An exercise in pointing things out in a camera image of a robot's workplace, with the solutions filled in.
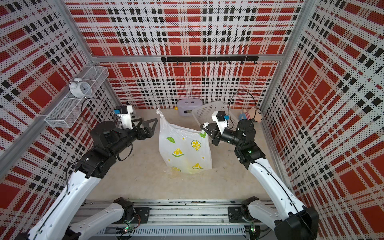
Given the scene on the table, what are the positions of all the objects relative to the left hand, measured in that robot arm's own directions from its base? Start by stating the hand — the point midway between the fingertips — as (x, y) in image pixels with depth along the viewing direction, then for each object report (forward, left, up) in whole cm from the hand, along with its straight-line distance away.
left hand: (152, 120), depth 65 cm
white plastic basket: (+36, -23, -35) cm, 55 cm away
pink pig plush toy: (+34, -60, -33) cm, 77 cm away
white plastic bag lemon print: (-4, -12, -21) cm, 24 cm away
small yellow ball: (+40, -1, -33) cm, 52 cm away
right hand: (-2, -23, -2) cm, 23 cm away
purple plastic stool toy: (+39, -10, -29) cm, 49 cm away
